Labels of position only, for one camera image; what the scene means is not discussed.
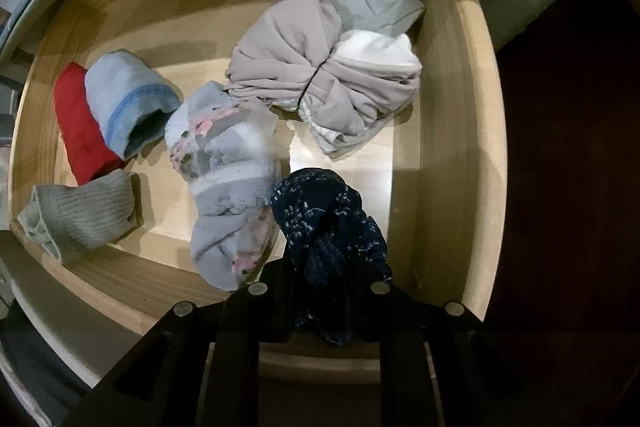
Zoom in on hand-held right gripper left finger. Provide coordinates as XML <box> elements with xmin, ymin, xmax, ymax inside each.
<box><xmin>62</xmin><ymin>249</ymin><xmax>301</xmax><ymax>427</ymax></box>

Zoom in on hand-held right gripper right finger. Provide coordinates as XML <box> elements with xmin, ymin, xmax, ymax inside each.
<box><xmin>352</xmin><ymin>274</ymin><xmax>551</xmax><ymax>427</ymax></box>

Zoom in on navy patterned underwear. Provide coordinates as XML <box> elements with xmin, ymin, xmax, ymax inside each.
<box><xmin>270</xmin><ymin>168</ymin><xmax>393</xmax><ymax>348</ymax></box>

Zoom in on grey floral underwear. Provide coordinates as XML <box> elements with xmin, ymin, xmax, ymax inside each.
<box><xmin>164</xmin><ymin>81</ymin><xmax>281</xmax><ymax>293</ymax></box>

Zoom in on grey ribbed sock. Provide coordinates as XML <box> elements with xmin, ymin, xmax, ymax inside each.
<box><xmin>17</xmin><ymin>169</ymin><xmax>143</xmax><ymax>265</ymax></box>

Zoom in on beige garment bundle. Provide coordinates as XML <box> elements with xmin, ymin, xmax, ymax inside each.
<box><xmin>224</xmin><ymin>0</ymin><xmax>423</xmax><ymax>158</ymax></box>

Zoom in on white garment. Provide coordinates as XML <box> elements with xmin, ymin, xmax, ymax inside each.
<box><xmin>336</xmin><ymin>29</ymin><xmax>424</xmax><ymax>84</ymax></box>

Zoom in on red embroidered sock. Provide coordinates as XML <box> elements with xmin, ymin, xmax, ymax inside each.
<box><xmin>54</xmin><ymin>62</ymin><xmax>128</xmax><ymax>185</ymax></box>

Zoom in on light blue sock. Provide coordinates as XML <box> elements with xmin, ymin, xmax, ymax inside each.
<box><xmin>84</xmin><ymin>51</ymin><xmax>182</xmax><ymax>160</ymax></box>

